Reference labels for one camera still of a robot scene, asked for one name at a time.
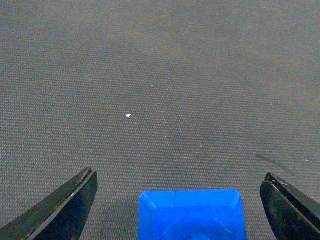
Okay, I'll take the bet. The dark grey table mat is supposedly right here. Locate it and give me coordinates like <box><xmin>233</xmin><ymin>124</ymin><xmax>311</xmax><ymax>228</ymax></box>
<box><xmin>0</xmin><ymin>0</ymin><xmax>320</xmax><ymax>240</ymax></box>

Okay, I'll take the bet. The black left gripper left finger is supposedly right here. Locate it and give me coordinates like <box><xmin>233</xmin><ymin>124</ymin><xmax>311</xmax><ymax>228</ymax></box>
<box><xmin>0</xmin><ymin>167</ymin><xmax>97</xmax><ymax>240</ymax></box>

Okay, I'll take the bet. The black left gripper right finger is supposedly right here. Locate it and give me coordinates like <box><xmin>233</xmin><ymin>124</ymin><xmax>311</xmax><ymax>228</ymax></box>
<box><xmin>259</xmin><ymin>172</ymin><xmax>320</xmax><ymax>240</ymax></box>

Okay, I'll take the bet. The blue rectangular block part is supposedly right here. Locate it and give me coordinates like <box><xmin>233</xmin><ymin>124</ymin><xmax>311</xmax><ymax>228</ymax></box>
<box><xmin>137</xmin><ymin>189</ymin><xmax>247</xmax><ymax>240</ymax></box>

